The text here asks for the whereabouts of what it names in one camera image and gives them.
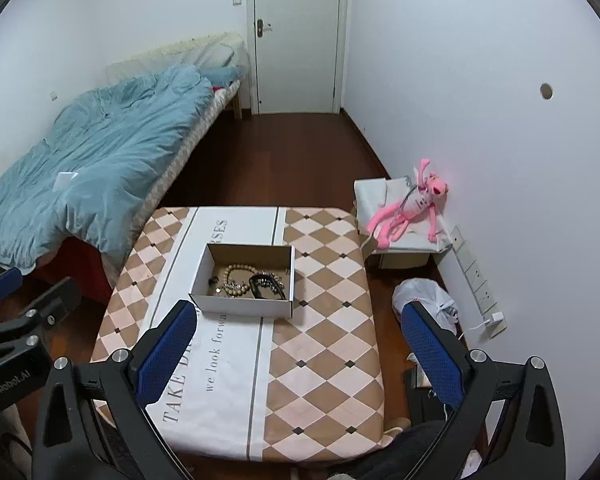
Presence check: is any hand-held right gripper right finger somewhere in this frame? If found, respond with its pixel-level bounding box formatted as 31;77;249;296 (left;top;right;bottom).
401;302;567;480

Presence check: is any white charger cable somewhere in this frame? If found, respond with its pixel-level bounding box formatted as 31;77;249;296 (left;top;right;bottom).
457;317;491;341

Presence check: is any white door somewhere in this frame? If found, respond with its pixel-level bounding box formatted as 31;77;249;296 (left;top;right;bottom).
246;0;351;116

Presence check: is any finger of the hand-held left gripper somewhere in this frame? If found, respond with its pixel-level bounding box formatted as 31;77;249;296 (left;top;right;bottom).
10;277;82;348
0;266;23;311

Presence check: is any blue pillow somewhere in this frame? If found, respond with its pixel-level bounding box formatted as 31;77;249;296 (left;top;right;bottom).
200;66;243;88

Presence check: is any pink plush toy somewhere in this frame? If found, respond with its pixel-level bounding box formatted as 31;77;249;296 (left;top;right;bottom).
367;158;449;248

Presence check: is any white cardboard box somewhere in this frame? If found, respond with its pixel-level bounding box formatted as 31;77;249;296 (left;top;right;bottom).
189;243;296;319

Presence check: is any white power strip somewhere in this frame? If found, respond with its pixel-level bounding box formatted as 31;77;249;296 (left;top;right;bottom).
449;225;508;338

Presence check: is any checkered tablecloth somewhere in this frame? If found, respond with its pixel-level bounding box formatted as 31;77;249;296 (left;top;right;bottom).
90;206;396;462

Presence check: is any white striped pillow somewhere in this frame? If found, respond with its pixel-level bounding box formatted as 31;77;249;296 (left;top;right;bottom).
105;31;243;86

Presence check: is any wooden bead bracelet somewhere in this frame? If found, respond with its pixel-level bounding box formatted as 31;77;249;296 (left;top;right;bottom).
221;263;254;297

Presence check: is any bed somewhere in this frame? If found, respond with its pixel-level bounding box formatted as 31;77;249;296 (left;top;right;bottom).
0;77;243;306

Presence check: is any blue duvet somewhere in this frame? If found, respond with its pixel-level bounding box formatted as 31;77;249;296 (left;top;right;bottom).
0;65;213;275

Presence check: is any white plastic bag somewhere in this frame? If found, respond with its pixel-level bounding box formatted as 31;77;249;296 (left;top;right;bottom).
392;278;458;341

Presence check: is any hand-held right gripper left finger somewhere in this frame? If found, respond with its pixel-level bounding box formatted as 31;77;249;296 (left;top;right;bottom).
32;300;198;480

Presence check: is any black smart band watch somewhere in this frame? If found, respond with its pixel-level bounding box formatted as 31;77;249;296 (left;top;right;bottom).
248;272;287;301

